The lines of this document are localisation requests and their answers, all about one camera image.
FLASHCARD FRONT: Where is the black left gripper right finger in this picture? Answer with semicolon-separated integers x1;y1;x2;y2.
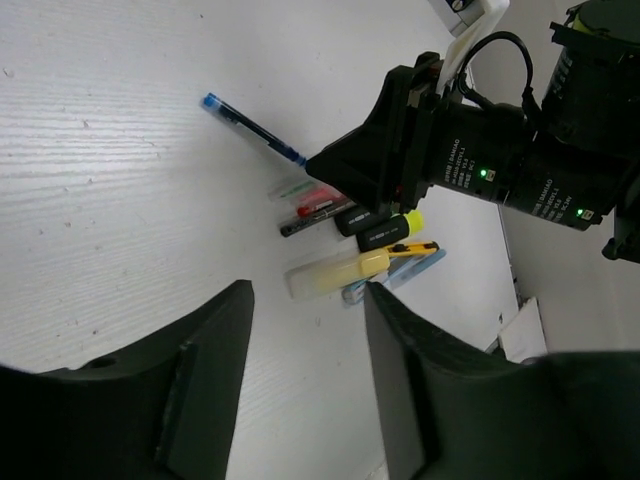
364;283;639;479

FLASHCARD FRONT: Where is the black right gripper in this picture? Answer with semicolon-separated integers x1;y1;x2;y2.
306;52;525;213

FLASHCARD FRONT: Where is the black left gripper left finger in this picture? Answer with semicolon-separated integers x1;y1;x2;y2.
1;280;254;479

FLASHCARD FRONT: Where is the green refill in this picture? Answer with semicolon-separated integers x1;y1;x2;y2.
268;180;315;202

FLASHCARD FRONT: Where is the black mechanical pencil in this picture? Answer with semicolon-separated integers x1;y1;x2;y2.
280;201;355;238

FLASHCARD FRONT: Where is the blue gel pen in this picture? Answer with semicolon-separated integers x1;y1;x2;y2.
202;93;307;168

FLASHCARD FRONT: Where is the pink refill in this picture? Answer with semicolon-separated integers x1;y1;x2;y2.
294;185;342;209

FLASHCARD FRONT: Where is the red gel pen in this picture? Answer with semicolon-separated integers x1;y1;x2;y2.
297;197;349;218

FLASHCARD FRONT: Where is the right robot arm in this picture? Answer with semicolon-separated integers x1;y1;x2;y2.
306;1;639;262

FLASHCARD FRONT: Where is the black marker yellow cap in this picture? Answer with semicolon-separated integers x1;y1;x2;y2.
356;210;424;253

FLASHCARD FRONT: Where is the black marker green cap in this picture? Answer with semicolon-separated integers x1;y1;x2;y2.
334;206;376;237

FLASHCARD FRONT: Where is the blue clear pen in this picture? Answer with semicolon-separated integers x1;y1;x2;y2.
386;249;447;289

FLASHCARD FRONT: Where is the yellow highlighter clear cap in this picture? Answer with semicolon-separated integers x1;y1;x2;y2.
285;249;391;301

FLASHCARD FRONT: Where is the black camera cable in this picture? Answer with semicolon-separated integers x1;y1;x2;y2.
457;31;544;126

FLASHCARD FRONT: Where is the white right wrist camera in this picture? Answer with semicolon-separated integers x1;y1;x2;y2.
428;0;510;94

